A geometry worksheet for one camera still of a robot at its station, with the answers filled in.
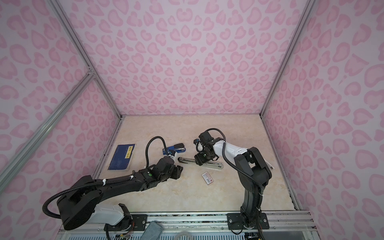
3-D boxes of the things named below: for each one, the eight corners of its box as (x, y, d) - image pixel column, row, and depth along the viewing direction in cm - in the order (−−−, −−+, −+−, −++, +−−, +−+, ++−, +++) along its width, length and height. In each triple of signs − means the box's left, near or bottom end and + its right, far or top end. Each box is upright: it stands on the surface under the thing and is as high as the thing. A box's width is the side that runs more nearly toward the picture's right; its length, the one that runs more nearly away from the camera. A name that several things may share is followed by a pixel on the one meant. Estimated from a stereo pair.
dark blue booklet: (109, 170, 94) (108, 168, 92) (119, 146, 105) (118, 144, 103) (128, 170, 94) (127, 168, 92) (136, 146, 105) (134, 144, 103)
